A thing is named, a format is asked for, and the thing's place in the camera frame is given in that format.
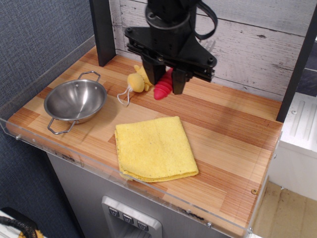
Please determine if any grey toy dispenser panel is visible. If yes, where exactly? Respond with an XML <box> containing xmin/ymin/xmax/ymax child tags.
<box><xmin>102</xmin><ymin>196</ymin><xmax>163</xmax><ymax>238</ymax></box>

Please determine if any stainless steel two-handled bowl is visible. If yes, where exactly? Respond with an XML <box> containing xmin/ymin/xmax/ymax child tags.
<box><xmin>44</xmin><ymin>71</ymin><xmax>107</xmax><ymax>135</ymax></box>

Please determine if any black yellow object bottom left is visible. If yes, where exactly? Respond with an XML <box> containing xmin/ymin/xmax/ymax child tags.
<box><xmin>0</xmin><ymin>207</ymin><xmax>45</xmax><ymax>238</ymax></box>

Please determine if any yellow plush toy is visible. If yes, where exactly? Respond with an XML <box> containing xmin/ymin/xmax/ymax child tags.
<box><xmin>117</xmin><ymin>64</ymin><xmax>153</xmax><ymax>106</ymax></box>

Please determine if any black frame post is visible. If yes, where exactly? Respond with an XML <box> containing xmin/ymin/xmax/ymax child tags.
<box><xmin>276</xmin><ymin>6</ymin><xmax>317</xmax><ymax>122</ymax></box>
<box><xmin>89</xmin><ymin>0</ymin><xmax>116</xmax><ymax>66</ymax></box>

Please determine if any clear acrylic table guard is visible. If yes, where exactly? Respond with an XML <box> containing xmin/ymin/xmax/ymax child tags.
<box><xmin>3</xmin><ymin>44</ymin><xmax>285</xmax><ymax>238</ymax></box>

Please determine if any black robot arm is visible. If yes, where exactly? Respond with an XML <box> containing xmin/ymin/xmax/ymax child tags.
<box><xmin>124</xmin><ymin>0</ymin><xmax>218</xmax><ymax>95</ymax></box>

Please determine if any white ridged side unit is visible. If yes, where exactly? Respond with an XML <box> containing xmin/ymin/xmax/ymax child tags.
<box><xmin>268</xmin><ymin>93</ymin><xmax>317</xmax><ymax>200</ymax></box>

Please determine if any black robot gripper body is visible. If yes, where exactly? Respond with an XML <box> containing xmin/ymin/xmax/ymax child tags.
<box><xmin>124</xmin><ymin>7</ymin><xmax>217</xmax><ymax>81</ymax></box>

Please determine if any black right frame post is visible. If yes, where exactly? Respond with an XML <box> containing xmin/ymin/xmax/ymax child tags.
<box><xmin>276</xmin><ymin>6</ymin><xmax>317</xmax><ymax>122</ymax></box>

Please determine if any red handled metal fork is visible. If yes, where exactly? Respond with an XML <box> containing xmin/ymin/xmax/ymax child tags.
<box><xmin>154</xmin><ymin>40</ymin><xmax>216</xmax><ymax>100</ymax></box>

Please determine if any black left frame post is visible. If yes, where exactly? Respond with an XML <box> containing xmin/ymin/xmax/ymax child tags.
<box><xmin>89</xmin><ymin>0</ymin><xmax>116</xmax><ymax>66</ymax></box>

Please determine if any folded yellow cloth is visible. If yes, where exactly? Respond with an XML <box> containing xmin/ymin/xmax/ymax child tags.
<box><xmin>115</xmin><ymin>116</ymin><xmax>199</xmax><ymax>183</ymax></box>

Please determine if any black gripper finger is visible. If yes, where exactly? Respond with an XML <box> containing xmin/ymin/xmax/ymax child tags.
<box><xmin>142</xmin><ymin>58</ymin><xmax>166</xmax><ymax>85</ymax></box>
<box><xmin>172</xmin><ymin>68</ymin><xmax>192</xmax><ymax>95</ymax></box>

